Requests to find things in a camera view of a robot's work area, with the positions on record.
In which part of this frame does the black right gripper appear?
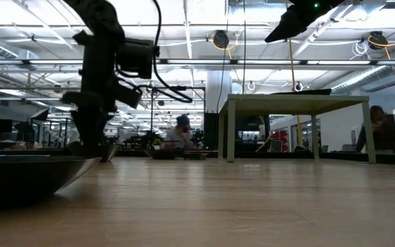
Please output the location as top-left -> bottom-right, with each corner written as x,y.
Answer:
264,0 -> 346,43

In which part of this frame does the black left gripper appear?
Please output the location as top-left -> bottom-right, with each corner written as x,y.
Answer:
62,33 -> 143,154

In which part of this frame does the black wavy square mini plate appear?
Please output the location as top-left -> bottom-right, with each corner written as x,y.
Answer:
67,142 -> 121,163

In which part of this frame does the black small square mini plate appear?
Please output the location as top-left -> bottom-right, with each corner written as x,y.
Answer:
182,152 -> 210,161

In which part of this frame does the green-legged table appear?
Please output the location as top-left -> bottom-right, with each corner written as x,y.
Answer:
217,93 -> 377,165

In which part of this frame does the person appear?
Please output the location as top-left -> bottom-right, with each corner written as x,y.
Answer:
163,113 -> 198,151
356,105 -> 395,154

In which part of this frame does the red tool cabinet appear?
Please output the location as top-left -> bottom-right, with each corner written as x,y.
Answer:
272,129 -> 290,152

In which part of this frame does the black hanging cable with coil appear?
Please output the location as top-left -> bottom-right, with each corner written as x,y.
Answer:
241,0 -> 247,94

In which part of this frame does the black ceiling cable reel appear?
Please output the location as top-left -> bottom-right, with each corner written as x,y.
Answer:
212,30 -> 230,49
368,30 -> 389,51

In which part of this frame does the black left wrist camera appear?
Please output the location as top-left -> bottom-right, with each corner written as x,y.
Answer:
116,37 -> 156,80

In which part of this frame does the black frame gantry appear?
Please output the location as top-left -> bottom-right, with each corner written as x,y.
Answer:
150,85 -> 206,152

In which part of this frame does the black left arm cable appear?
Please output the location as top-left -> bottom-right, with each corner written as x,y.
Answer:
151,0 -> 194,104

